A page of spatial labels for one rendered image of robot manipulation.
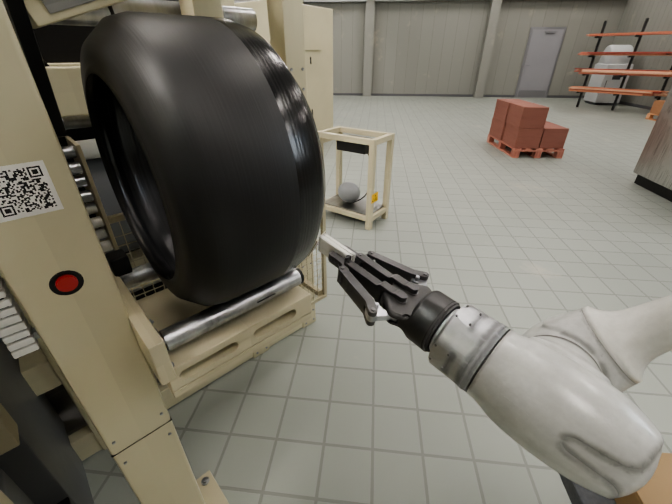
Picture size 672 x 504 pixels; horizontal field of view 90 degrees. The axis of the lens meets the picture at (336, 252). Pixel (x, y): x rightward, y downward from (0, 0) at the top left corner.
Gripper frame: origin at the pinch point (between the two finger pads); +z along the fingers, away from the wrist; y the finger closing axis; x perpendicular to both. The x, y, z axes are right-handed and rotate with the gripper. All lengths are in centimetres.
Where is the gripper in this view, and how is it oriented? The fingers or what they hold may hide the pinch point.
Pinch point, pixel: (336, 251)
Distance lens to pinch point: 53.6
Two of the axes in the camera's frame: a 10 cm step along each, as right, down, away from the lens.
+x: -0.9, 8.0, 5.9
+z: -6.8, -4.9, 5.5
